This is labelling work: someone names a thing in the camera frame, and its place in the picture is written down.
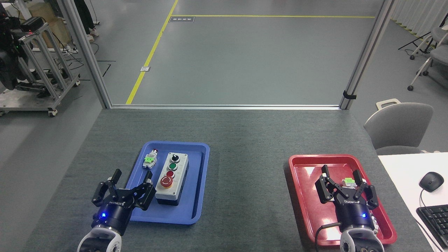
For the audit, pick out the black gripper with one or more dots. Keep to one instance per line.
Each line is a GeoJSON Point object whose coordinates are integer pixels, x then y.
{"type": "Point", "coordinates": [115, 213]}
{"type": "Point", "coordinates": [353, 213]}

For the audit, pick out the grey control box with buttons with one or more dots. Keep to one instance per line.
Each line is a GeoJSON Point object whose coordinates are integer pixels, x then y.
{"type": "Point", "coordinates": [171, 178]}

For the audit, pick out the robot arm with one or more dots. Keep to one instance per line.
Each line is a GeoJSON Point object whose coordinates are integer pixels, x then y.
{"type": "Point", "coordinates": [362, 241]}
{"type": "Point", "coordinates": [99, 241]}

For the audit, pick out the cardboard box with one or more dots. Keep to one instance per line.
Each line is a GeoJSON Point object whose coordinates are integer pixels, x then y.
{"type": "Point", "coordinates": [54, 24]}

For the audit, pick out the red plastic tray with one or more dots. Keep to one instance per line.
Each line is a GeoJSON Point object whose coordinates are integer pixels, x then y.
{"type": "Point", "coordinates": [308, 196]}

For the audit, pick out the white desk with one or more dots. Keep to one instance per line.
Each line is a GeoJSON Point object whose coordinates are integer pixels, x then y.
{"type": "Point", "coordinates": [402, 175]}

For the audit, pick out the blue plastic tray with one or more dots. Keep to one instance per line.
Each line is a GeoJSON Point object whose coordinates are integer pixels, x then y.
{"type": "Point", "coordinates": [196, 182]}

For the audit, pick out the black computer mouse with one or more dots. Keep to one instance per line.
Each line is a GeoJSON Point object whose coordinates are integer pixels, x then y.
{"type": "Point", "coordinates": [431, 181]}

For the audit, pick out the black keyboard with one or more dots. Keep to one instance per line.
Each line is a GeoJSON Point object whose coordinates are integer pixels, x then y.
{"type": "Point", "coordinates": [435, 222]}

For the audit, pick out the silver floor socket plate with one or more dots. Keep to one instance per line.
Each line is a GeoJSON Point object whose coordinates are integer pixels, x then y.
{"type": "Point", "coordinates": [145, 68]}

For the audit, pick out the grey office chair on wheels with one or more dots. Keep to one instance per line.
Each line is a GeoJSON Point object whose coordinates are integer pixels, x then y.
{"type": "Point", "coordinates": [439, 54]}
{"type": "Point", "coordinates": [439, 34]}

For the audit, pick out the person's legs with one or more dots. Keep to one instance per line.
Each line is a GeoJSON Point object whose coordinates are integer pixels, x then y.
{"type": "Point", "coordinates": [85, 17]}

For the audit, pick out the black machine on cart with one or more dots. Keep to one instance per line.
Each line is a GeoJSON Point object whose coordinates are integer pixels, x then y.
{"type": "Point", "coordinates": [8, 52]}

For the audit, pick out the small green-white switch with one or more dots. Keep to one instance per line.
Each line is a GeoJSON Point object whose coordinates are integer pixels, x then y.
{"type": "Point", "coordinates": [349, 181]}

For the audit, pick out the red-capped push button switch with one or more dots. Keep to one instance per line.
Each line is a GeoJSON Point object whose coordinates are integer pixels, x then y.
{"type": "Point", "coordinates": [149, 160]}

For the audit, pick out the black clip on post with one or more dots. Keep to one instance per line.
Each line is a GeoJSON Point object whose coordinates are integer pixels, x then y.
{"type": "Point", "coordinates": [349, 95]}

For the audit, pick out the silver horizontal rail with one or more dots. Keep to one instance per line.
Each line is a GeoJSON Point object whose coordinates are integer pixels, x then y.
{"type": "Point", "coordinates": [224, 106]}

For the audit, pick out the silver aluminium post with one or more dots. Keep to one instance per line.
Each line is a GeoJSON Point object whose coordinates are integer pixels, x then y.
{"type": "Point", "coordinates": [365, 56]}
{"type": "Point", "coordinates": [87, 56]}

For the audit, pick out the aluminium frame cart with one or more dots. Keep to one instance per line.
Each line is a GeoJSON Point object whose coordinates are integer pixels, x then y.
{"type": "Point", "coordinates": [45, 73]}

